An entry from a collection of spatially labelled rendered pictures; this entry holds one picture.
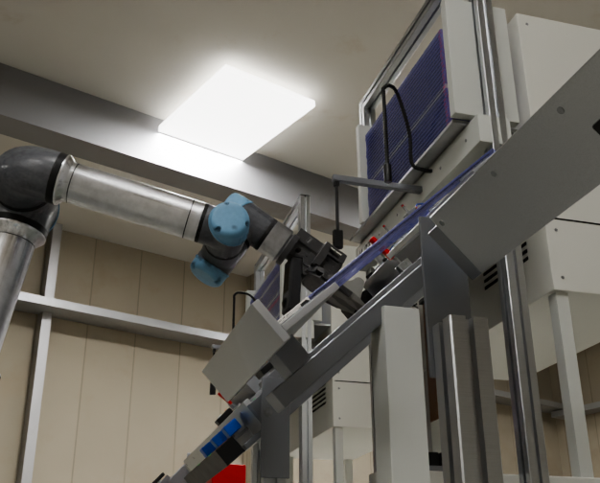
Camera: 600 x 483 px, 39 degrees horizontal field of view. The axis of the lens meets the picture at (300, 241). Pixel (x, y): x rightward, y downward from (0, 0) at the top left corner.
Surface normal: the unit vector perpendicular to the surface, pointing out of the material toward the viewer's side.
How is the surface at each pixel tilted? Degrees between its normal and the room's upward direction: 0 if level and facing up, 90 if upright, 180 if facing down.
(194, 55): 180
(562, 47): 90
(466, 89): 90
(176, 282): 90
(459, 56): 90
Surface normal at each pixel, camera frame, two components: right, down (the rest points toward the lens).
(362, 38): 0.00, 0.91
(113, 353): 0.59, -0.33
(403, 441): 0.29, -0.39
